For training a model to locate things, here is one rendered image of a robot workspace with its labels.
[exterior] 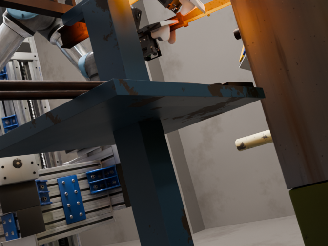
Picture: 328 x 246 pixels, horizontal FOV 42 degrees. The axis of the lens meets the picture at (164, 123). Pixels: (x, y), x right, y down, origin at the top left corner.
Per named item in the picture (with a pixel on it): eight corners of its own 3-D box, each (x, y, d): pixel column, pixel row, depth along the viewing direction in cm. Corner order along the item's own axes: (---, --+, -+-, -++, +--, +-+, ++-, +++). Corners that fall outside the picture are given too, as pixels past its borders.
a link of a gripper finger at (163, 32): (183, 36, 127) (157, 47, 131) (178, 17, 127) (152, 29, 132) (178, 34, 124) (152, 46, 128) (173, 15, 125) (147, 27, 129)
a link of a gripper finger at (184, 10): (194, 26, 124) (175, 8, 128) (208, 9, 122) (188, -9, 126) (189, 23, 121) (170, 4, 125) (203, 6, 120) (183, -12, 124)
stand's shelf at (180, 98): (-21, 160, 65) (-24, 147, 66) (146, 141, 97) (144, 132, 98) (117, 94, 48) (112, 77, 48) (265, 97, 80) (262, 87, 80)
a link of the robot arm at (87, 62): (93, 82, 146) (88, 58, 147) (120, 71, 141) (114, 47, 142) (79, 79, 139) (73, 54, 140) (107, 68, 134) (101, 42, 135)
